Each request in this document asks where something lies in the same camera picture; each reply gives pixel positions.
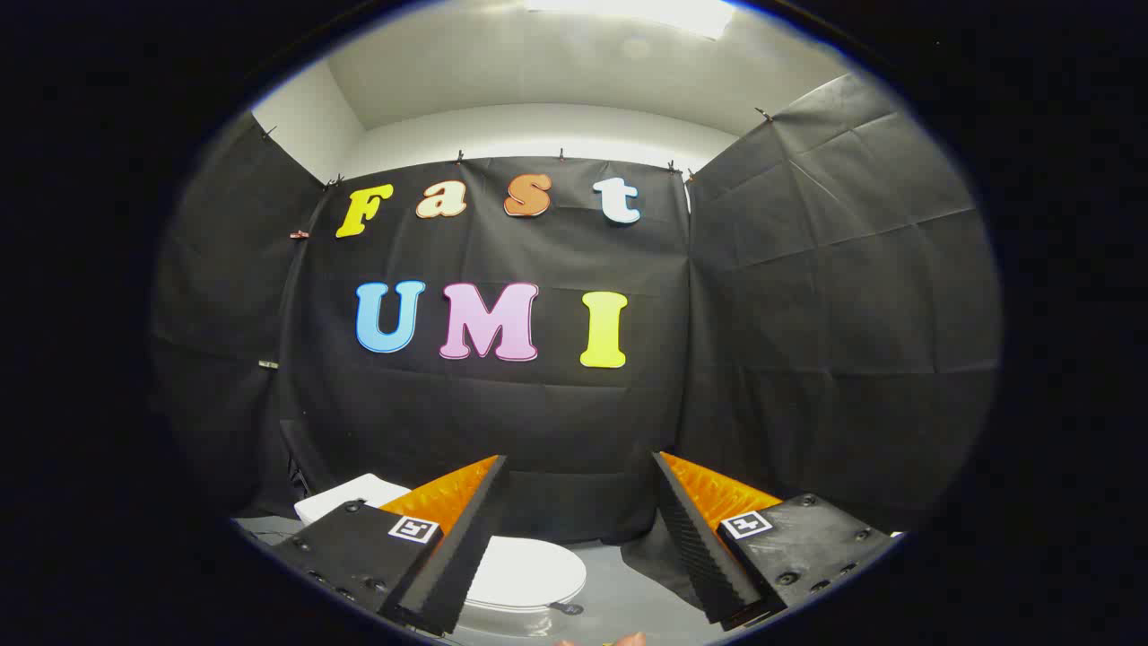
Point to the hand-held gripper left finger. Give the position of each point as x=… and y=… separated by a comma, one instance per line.
x=466, y=547

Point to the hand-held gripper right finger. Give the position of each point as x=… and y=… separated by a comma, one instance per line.
x=695, y=547

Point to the black backdrop cloth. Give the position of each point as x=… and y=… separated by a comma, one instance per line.
x=556, y=413

